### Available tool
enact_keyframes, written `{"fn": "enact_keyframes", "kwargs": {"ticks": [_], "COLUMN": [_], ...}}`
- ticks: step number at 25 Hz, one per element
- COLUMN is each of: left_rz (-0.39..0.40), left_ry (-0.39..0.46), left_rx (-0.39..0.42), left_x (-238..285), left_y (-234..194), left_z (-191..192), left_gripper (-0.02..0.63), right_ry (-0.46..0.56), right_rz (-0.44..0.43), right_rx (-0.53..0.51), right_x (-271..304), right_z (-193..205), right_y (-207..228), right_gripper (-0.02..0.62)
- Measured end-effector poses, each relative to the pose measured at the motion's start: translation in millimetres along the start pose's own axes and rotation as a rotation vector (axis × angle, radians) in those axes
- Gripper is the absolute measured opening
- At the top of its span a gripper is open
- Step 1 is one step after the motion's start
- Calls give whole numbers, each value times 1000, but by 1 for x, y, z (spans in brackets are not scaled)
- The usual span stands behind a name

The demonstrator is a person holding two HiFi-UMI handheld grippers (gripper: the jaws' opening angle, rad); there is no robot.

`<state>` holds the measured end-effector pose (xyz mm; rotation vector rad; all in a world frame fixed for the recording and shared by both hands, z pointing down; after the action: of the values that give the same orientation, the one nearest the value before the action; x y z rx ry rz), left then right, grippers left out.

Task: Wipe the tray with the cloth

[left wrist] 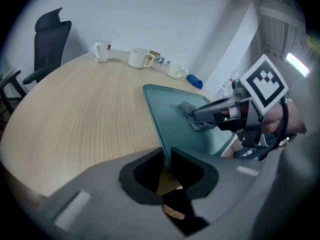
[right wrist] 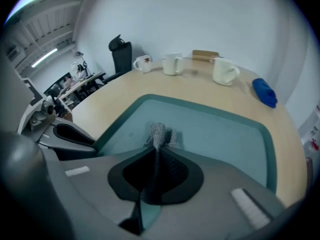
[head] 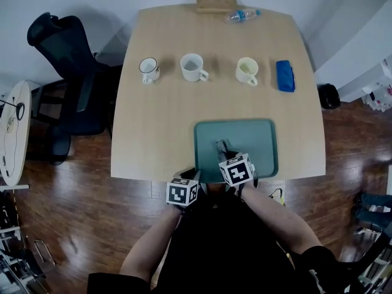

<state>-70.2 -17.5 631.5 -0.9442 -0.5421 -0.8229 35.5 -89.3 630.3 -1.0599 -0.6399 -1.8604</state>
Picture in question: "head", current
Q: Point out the clear plastic water bottle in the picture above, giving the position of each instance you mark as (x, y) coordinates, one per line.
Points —
(240, 15)

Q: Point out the blue folded cloth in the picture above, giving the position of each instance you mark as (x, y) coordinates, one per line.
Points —
(285, 76)

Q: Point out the cluttered equipment shelf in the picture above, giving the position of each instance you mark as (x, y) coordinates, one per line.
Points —
(15, 256)

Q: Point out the desk lamp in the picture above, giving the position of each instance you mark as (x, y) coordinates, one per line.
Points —
(20, 111)

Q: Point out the wooden box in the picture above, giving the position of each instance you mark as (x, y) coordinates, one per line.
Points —
(216, 2)

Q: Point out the white mug with dark rim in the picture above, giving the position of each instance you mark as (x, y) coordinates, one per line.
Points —
(149, 69)

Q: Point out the person's right forearm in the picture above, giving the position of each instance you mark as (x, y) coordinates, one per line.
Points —
(275, 219)

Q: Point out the person's left forearm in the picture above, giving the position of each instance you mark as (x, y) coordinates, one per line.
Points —
(147, 243)

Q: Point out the silver metal frame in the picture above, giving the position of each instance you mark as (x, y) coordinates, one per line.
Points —
(44, 253)

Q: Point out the green tray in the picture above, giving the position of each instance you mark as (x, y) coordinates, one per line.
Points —
(254, 139)

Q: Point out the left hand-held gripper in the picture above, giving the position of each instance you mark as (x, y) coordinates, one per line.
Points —
(182, 194)

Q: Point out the white plastic bag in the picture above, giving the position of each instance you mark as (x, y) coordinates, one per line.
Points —
(379, 93)

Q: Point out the black office chair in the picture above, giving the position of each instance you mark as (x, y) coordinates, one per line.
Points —
(70, 72)

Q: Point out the plain white mug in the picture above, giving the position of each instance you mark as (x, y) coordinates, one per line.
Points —
(191, 67)

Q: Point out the cream mug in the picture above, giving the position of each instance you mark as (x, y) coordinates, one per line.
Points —
(246, 70)

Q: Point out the person's black shirt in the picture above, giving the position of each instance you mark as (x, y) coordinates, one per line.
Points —
(220, 250)

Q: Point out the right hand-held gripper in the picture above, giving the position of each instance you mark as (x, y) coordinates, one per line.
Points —
(237, 173)

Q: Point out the black trash bin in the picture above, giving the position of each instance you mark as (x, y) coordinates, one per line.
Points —
(329, 96)

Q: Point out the round white side table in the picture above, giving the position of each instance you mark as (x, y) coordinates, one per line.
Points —
(23, 139)

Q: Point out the black metal rack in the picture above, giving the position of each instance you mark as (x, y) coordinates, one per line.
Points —
(373, 265)

